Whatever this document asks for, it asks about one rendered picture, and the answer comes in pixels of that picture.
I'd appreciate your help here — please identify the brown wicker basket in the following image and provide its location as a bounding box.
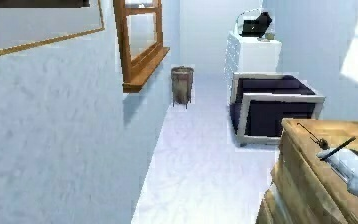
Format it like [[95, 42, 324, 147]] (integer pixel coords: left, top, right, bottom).
[[170, 66, 195, 110]]

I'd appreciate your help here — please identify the dark armchair with white frame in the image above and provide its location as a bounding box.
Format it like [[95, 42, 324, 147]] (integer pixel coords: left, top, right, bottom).
[[229, 72, 326, 147]]

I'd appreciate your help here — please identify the light wooden dresser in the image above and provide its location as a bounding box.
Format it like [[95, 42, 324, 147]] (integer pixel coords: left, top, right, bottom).
[[255, 118, 358, 224]]

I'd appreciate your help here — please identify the black laptop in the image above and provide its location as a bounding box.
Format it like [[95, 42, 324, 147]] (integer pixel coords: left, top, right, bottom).
[[239, 11, 273, 39]]

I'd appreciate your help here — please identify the brown wooden framed window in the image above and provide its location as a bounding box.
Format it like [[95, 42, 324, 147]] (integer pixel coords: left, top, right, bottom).
[[112, 0, 171, 94]]

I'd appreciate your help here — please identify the thin black rod with knob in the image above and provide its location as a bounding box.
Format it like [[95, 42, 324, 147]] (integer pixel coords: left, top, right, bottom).
[[296, 122, 331, 151]]

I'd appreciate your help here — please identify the gold framed wall picture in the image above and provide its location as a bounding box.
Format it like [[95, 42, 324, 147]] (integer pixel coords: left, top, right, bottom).
[[0, 0, 106, 60]]

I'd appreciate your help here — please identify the white chest of drawers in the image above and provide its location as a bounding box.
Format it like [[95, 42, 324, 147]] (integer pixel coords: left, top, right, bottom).
[[224, 30, 283, 88]]

